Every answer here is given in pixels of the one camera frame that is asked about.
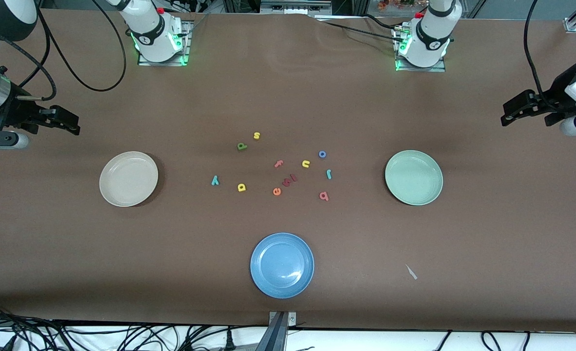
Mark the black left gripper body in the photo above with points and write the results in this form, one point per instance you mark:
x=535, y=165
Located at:
x=554, y=96

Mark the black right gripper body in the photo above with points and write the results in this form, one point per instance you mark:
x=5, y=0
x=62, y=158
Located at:
x=15, y=113

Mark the teal foam letter y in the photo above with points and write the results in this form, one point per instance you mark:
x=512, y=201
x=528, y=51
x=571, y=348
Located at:
x=214, y=181

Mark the green foam letter p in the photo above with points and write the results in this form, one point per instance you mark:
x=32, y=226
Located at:
x=241, y=146

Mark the pink foam letter a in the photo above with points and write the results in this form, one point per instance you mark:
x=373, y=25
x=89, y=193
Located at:
x=325, y=197

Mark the beige brown plate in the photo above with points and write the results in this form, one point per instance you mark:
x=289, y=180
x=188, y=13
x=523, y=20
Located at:
x=129, y=179

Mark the pale green plate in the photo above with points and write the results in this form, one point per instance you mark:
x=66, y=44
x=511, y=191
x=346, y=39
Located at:
x=413, y=177

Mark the brown table cover sheet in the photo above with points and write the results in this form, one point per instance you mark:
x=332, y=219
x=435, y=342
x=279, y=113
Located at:
x=73, y=253

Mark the small white paper scrap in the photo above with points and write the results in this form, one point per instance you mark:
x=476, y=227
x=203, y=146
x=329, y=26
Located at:
x=411, y=272

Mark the wide dark red foam letter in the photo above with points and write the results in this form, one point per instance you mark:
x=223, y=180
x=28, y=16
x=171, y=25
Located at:
x=292, y=178

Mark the grey box device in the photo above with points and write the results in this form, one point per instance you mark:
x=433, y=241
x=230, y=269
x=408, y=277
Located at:
x=295, y=6

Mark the blue plate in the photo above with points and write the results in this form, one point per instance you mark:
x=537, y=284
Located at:
x=282, y=265

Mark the grey metal mount bracket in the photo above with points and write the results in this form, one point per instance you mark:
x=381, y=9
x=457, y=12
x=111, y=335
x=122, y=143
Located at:
x=280, y=326

